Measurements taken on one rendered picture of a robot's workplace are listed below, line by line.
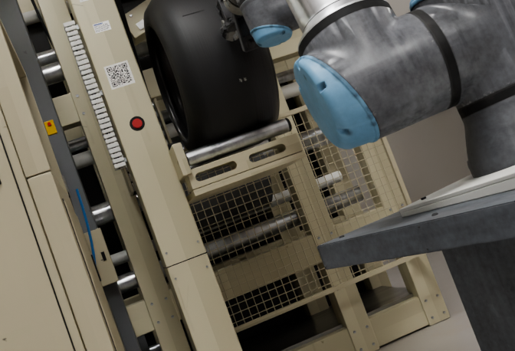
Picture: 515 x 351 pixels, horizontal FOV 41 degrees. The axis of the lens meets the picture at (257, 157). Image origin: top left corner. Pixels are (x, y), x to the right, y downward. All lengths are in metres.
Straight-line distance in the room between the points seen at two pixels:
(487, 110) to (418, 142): 5.34
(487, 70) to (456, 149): 5.62
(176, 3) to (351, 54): 1.20
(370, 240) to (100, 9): 1.44
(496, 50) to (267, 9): 0.78
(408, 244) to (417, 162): 5.35
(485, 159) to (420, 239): 0.17
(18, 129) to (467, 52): 0.86
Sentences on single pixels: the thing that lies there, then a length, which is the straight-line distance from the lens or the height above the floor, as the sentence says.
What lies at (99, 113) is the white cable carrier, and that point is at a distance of 2.14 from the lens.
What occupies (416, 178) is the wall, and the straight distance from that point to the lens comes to 6.20.
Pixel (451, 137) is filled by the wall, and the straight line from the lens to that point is 6.59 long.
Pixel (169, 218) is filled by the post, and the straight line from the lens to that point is 2.07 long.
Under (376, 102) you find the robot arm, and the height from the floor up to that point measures 0.76.
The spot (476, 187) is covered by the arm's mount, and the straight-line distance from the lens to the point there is 0.91.
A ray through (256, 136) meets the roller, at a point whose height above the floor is 0.89.
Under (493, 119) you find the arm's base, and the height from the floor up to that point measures 0.69.
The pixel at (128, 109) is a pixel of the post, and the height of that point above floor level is 1.11.
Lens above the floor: 0.68
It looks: 4 degrees up
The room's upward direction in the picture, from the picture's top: 21 degrees counter-clockwise
